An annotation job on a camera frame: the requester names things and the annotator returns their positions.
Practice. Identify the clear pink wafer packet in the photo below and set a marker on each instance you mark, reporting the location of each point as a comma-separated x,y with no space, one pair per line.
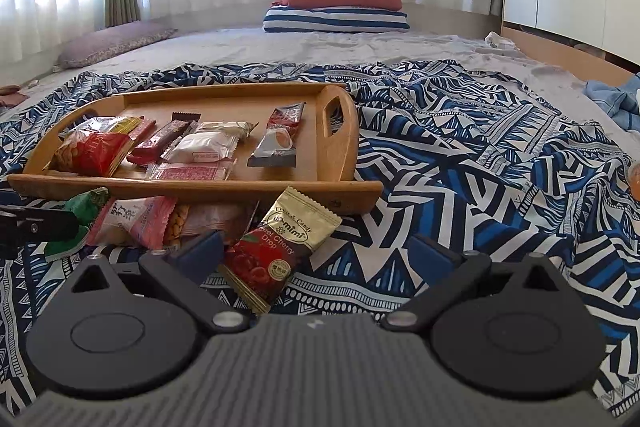
190,172

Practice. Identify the red brown snack bar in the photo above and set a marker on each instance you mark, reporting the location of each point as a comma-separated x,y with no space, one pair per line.
160,142

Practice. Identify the wooden bed frame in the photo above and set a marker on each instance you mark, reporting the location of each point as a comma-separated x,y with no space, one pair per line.
560,49

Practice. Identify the blue white striped pillow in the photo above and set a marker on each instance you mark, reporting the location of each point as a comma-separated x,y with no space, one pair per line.
340,21

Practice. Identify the pink snack packet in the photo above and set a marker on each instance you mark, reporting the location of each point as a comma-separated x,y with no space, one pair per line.
135,222

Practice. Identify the red gold candy packet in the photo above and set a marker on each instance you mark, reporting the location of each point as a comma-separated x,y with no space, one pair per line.
270,252

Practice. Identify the small red snack packet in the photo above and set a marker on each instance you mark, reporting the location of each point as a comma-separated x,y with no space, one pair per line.
144,132

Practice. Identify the green snack packet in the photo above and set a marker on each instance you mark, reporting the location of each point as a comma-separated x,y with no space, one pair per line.
87,207

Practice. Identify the peanut snack packet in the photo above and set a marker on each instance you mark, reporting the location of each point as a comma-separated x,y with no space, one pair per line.
177,229

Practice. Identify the clear white cake packet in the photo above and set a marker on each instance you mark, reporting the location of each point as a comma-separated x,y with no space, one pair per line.
200,147

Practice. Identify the light blue cloth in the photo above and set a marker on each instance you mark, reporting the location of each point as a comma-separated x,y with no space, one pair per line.
615,99

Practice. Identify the brown snack packet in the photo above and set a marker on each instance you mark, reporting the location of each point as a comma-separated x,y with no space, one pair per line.
215,222

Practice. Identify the red nut snack packet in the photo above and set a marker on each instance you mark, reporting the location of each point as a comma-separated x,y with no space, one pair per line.
90,154

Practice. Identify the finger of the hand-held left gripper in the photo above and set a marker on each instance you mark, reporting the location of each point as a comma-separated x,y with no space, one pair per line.
50,224

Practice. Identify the brown cloth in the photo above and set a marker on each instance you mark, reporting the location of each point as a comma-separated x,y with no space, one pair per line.
12,96

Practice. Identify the white crumpled tissue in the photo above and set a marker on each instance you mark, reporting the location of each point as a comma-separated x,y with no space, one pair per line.
500,40

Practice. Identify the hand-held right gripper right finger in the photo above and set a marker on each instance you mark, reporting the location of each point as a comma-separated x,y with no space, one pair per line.
432,254

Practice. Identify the blue white patterned blanket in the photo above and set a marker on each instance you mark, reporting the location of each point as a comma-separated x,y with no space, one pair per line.
475,187

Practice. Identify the red grey drink sachet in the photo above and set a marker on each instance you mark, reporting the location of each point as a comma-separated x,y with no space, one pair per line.
277,142

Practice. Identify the cream biscuit packet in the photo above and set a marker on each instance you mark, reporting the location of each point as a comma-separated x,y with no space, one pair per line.
225,129

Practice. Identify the purple floral pillow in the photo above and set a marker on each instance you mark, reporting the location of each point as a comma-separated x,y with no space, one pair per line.
110,44

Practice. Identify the grey bed sheet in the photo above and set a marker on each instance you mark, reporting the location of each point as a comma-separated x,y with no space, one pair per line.
350,47

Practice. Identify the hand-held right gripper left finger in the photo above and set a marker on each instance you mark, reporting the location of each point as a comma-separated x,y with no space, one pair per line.
197,257

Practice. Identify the orange cup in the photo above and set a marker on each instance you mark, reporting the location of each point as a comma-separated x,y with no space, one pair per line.
635,179

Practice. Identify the yellow snack packet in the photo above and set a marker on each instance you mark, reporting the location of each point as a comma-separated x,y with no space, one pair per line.
110,126

